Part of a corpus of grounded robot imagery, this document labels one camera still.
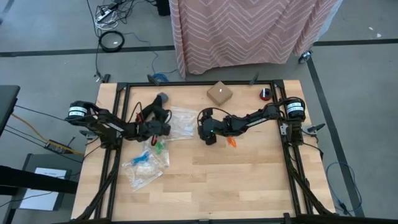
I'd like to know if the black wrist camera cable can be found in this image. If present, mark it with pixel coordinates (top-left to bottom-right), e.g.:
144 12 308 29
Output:
127 101 144 124
197 107 233 125

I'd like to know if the blue floor cable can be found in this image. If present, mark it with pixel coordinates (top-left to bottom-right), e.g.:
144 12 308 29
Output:
325 161 363 216

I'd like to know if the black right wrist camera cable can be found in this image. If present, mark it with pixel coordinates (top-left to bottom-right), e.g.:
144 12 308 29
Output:
197 107 233 125

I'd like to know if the grey floor mat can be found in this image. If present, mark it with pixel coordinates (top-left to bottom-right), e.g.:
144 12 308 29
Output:
19 153 85 212

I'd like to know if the black aluminium table frame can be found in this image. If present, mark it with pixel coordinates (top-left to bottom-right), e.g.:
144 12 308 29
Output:
52 79 398 224

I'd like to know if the black power brick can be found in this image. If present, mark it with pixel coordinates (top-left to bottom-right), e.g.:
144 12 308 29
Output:
43 139 68 156

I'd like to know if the small cardboard box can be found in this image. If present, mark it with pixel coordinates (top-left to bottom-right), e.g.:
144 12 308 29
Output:
206 81 233 106

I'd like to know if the black left wrist camera cable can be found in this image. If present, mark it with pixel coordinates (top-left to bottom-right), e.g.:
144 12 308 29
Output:
127 101 144 124

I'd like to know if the yellow floor cable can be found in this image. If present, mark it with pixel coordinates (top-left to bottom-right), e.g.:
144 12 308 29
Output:
11 113 84 156

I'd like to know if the white power strip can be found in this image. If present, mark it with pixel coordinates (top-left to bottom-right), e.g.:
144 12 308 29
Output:
95 8 113 22

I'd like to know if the clear plastic zip bag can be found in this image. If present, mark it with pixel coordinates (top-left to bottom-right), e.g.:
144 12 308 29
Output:
170 106 199 133
143 138 171 169
167 123 197 141
121 151 164 192

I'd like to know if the black side desk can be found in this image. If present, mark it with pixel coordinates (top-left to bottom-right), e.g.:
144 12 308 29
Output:
0 85 21 138

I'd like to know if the black glove-like object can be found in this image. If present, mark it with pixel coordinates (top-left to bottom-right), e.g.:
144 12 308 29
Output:
139 92 170 124

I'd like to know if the black bar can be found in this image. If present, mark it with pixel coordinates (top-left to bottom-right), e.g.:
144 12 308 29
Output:
0 164 78 196

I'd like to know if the white paper sheet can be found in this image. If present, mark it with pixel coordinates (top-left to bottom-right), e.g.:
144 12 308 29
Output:
19 167 68 212

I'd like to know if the pink chevron curtain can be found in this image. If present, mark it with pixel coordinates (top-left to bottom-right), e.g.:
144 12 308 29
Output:
167 0 343 79

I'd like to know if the black floor box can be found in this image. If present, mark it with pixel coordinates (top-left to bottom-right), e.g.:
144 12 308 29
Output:
156 0 171 17

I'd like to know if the white cable coil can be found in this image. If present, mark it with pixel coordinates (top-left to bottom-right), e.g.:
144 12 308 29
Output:
94 17 119 31

